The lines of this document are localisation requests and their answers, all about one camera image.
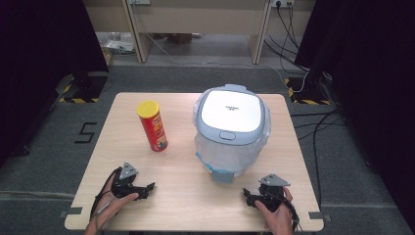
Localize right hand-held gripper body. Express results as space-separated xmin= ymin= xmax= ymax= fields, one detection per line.
xmin=257 ymin=173 xmax=292 ymax=213

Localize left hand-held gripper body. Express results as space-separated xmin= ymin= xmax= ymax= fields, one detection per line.
xmin=111 ymin=161 xmax=147 ymax=201

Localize person's right hand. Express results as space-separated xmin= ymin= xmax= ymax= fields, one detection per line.
xmin=254 ymin=185 xmax=295 ymax=235

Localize person's left hand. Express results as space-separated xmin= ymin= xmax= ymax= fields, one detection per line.
xmin=86 ymin=175 xmax=140 ymax=233

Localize clear plastic bin liner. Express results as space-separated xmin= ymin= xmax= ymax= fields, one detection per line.
xmin=192 ymin=94 xmax=272 ymax=179

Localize grey tape piece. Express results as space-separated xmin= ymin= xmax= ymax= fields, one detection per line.
xmin=59 ymin=207 xmax=84 ymax=218
xmin=307 ymin=211 xmax=333 ymax=223

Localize red chip can yellow lid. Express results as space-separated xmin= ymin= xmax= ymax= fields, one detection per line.
xmin=135 ymin=99 xmax=169 ymax=153

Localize light blue lidded trash bin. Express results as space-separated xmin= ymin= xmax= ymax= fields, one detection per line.
xmin=192 ymin=83 xmax=272 ymax=184

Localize hazard striped stand base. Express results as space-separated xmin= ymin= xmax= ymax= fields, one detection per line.
xmin=283 ymin=75 xmax=333 ymax=106
xmin=58 ymin=71 xmax=110 ymax=105

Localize clutter of papers and boxes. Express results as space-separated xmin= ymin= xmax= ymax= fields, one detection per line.
xmin=97 ymin=31 xmax=137 ymax=66

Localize black curtain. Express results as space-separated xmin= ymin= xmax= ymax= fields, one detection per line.
xmin=0 ymin=0 xmax=110 ymax=168
xmin=294 ymin=0 xmax=415 ymax=231

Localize beige wooden desk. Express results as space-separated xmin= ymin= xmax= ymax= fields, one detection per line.
xmin=122 ymin=0 xmax=272 ymax=66

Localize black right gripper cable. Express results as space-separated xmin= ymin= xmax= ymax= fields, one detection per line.
xmin=283 ymin=195 xmax=301 ymax=233

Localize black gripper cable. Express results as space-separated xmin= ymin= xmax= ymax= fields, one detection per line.
xmin=89 ymin=166 xmax=123 ymax=223
xmin=283 ymin=195 xmax=301 ymax=233

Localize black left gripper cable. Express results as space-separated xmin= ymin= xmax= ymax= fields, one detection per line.
xmin=89 ymin=166 xmax=123 ymax=223

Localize black floor cables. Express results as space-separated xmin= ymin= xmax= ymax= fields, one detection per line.
xmin=290 ymin=108 xmax=347 ymax=210

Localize black power cables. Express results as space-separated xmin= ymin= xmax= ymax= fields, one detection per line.
xmin=263 ymin=2 xmax=310 ymax=73

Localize white wall socket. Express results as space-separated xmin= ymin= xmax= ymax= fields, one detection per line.
xmin=270 ymin=0 xmax=296 ymax=9

